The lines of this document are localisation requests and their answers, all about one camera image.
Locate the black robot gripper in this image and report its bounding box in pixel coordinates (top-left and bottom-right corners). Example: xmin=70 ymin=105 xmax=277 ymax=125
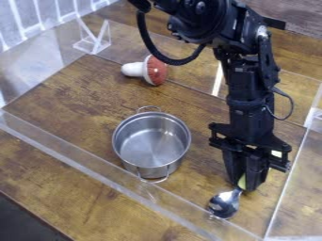
xmin=209 ymin=106 xmax=291 ymax=191

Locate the green handled metal spoon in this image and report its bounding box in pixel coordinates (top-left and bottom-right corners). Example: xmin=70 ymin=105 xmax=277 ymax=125
xmin=207 ymin=173 xmax=247 ymax=219

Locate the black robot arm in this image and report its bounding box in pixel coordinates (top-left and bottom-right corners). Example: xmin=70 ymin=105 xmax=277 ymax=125
xmin=128 ymin=0 xmax=291 ymax=191

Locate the stainless steel pot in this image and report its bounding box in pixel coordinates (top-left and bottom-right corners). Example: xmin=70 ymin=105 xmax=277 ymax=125
xmin=112 ymin=105 xmax=191 ymax=184

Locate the red white toy mushroom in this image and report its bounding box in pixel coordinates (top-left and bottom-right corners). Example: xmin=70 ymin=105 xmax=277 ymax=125
xmin=120 ymin=55 xmax=167 ymax=86

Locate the black bar on table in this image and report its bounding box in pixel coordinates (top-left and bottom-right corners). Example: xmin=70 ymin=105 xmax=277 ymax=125
xmin=263 ymin=17 xmax=287 ymax=30

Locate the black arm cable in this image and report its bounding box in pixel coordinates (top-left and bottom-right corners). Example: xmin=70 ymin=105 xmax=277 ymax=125
xmin=266 ymin=86 xmax=295 ymax=121

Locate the thick black corrugated cable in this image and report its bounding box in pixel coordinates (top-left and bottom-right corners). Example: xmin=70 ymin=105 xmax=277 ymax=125
xmin=135 ymin=10 xmax=209 ymax=67

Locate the clear acrylic triangular bracket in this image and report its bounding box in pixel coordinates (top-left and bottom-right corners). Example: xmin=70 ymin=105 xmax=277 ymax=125
xmin=74 ymin=18 xmax=112 ymax=55

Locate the clear acrylic enclosure wall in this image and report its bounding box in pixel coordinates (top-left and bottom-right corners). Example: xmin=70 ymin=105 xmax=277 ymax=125
xmin=0 ymin=0 xmax=118 ymax=108

